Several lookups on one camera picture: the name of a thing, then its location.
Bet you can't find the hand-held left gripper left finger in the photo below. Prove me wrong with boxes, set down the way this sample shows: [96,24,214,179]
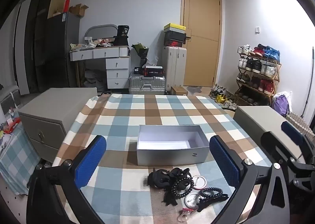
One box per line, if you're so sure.
[27,135,107,224]

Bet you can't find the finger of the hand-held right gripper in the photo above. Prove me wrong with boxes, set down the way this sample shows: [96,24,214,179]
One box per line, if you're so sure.
[281,121,315,165]
[260,131,315,191]

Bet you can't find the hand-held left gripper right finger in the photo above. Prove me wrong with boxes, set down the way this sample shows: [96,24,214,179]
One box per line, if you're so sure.
[209,135,294,224]

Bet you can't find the round pink-rimmed badge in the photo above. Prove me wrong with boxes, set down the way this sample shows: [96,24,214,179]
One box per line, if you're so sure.
[191,175,205,188]

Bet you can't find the black bead bracelet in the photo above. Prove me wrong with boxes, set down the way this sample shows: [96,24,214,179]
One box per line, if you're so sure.
[171,178,195,198]
[199,187,223,198]

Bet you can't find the black hair claw clip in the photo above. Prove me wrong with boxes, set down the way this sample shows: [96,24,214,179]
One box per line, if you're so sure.
[147,168,171,189]
[169,167,192,180]

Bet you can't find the silver cardboard box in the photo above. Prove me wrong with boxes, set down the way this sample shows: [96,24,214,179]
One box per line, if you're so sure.
[136,125,210,166]

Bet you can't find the black fabric hair tie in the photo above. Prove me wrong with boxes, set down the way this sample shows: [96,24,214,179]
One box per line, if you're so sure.
[162,188,178,207]

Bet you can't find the red keychain with carabiner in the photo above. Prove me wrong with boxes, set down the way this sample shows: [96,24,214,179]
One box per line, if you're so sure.
[178,207,193,222]

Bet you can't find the white slatted rack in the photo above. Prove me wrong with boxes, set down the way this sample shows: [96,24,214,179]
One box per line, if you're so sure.
[286,112,315,141]

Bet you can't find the grey cabinet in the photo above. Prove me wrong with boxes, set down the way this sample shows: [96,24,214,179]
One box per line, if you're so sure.
[233,105,289,137]

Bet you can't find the purple bag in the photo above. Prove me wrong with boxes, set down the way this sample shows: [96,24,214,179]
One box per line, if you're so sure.
[272,90,293,117]

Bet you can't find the wooden shoe rack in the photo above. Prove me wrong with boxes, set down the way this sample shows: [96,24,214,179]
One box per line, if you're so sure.
[234,52,282,107]

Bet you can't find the thin grey pole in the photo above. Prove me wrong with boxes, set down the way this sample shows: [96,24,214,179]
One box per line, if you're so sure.
[302,47,315,117]

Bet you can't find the grey nightstand with drawers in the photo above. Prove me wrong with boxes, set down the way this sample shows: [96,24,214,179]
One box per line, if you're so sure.
[18,87,98,163]

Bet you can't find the pile of shoes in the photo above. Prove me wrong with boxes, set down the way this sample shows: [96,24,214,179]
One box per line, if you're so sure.
[209,84,238,111]

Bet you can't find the checked tablecloth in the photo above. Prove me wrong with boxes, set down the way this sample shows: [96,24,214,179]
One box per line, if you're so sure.
[52,93,271,224]

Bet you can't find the blue checked cloth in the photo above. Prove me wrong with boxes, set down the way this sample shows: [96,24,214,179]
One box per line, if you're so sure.
[0,125,34,195]

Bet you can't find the rows of sneakers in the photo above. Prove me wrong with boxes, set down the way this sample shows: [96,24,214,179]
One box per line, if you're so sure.
[237,44,281,94]

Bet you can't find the grey clothes heap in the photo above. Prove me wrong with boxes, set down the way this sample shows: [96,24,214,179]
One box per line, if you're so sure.
[83,69,107,89]

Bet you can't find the brown cardboard box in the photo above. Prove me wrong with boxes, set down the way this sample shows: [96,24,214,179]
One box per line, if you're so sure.
[171,86,189,95]

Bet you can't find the silver suitcase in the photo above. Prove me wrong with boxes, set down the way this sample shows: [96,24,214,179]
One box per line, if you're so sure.
[128,75,166,95]

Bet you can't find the white desk with drawers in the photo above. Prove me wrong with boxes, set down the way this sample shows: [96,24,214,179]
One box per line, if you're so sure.
[69,46,131,89]

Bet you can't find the white suitcase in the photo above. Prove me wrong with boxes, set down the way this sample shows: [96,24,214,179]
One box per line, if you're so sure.
[161,46,187,92]

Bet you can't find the black box with red stripe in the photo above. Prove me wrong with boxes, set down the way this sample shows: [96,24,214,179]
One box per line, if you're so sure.
[144,65,164,77]

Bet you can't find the clutter of papers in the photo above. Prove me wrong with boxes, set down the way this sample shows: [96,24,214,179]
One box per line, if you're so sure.
[70,37,116,50]

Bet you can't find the bouquet in black wrap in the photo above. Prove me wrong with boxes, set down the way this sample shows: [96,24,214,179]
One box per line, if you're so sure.
[131,43,150,68]

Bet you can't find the wooden door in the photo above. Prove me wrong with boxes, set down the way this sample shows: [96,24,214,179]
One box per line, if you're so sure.
[180,0,223,88]

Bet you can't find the red and black shoe box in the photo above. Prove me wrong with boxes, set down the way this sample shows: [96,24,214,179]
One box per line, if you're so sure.
[163,39,185,48]

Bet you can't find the black paper bag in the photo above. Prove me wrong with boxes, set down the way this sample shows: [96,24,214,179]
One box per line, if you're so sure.
[114,25,130,46]

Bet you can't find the arched grey mirror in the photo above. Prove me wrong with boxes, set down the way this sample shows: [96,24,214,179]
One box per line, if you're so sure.
[85,24,119,43]

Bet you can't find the black wardrobe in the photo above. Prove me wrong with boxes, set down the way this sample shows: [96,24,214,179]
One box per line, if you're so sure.
[12,0,50,94]

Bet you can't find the yellow shoe box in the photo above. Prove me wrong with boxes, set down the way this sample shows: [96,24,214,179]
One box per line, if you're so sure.
[164,23,186,33]

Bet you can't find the open cardboard box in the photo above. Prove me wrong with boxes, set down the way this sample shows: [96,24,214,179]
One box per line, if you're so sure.
[68,4,89,17]

